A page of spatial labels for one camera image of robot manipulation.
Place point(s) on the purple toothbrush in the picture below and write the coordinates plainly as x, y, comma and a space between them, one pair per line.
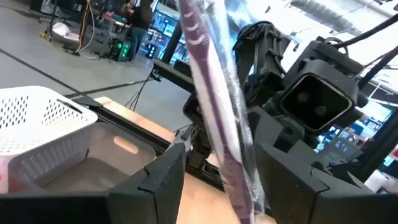
217, 118

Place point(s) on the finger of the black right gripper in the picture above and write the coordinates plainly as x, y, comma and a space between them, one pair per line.
261, 124

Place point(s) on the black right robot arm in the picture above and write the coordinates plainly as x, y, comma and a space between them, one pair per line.
261, 56

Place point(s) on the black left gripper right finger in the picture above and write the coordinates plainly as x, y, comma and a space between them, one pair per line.
298, 199

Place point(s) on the white bag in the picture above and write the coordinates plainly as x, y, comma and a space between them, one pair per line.
60, 28

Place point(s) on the computer tower with green lights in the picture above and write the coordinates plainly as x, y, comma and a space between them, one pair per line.
119, 49

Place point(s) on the grey translucent bin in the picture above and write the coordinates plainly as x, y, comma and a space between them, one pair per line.
102, 140

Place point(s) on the black upright post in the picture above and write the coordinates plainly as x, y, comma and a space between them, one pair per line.
172, 43

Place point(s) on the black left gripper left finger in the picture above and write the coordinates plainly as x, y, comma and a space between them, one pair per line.
149, 199

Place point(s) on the person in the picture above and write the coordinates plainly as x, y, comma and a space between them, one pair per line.
140, 25
126, 8

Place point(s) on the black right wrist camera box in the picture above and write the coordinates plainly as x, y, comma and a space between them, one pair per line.
317, 102

